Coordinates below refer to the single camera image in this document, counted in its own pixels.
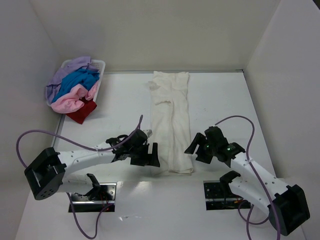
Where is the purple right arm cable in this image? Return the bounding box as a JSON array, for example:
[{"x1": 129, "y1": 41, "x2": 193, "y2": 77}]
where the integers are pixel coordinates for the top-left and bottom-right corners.
[{"x1": 214, "y1": 115, "x2": 282, "y2": 240}]

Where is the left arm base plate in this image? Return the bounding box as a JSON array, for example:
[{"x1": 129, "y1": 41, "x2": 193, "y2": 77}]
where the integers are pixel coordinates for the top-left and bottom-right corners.
[{"x1": 65, "y1": 182, "x2": 117, "y2": 213}]

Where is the white plastic laundry basket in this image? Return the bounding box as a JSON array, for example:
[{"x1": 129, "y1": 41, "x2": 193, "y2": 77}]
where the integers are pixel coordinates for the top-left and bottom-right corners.
[{"x1": 46, "y1": 59, "x2": 106, "y2": 107}]

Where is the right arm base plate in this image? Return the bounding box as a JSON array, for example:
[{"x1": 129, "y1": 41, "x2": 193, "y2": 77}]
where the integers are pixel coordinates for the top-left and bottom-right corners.
[{"x1": 203, "y1": 181, "x2": 251, "y2": 211}]

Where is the blue t shirt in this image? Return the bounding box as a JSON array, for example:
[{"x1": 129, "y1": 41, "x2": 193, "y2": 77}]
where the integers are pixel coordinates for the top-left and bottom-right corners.
[{"x1": 52, "y1": 68, "x2": 100, "y2": 103}]

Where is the dark red t shirt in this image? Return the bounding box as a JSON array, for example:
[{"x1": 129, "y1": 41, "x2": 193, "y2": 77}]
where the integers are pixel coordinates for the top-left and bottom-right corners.
[{"x1": 66, "y1": 98, "x2": 97, "y2": 125}]

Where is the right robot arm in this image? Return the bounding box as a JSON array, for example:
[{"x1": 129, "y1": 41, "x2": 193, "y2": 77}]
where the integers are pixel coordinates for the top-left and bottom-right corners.
[{"x1": 184, "y1": 126, "x2": 311, "y2": 236}]

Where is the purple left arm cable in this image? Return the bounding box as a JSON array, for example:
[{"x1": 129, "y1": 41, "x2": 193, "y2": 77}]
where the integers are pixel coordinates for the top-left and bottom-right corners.
[{"x1": 16, "y1": 114, "x2": 144, "y2": 240}]

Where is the pink t shirt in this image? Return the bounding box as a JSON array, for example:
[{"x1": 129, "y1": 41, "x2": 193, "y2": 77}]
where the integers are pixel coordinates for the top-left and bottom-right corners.
[{"x1": 50, "y1": 81, "x2": 100, "y2": 114}]

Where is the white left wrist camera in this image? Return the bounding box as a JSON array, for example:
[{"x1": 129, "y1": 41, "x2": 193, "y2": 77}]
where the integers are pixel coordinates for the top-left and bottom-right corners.
[{"x1": 143, "y1": 129, "x2": 153, "y2": 138}]

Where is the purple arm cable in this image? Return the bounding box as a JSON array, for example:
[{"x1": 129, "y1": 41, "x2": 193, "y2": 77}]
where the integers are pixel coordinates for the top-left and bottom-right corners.
[
  {"x1": 16, "y1": 114, "x2": 144, "y2": 240},
  {"x1": 214, "y1": 115, "x2": 282, "y2": 240}
]

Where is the lavender t shirt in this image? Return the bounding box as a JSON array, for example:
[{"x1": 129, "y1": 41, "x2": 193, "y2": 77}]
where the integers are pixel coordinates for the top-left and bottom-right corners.
[{"x1": 45, "y1": 56, "x2": 98, "y2": 104}]

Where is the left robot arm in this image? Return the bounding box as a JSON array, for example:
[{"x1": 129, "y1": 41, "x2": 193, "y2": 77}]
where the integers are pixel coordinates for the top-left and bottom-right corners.
[{"x1": 24, "y1": 129, "x2": 160, "y2": 201}]

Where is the white t shirt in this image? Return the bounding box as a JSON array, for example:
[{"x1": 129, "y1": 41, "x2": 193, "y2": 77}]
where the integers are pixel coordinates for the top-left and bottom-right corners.
[{"x1": 148, "y1": 71, "x2": 194, "y2": 176}]

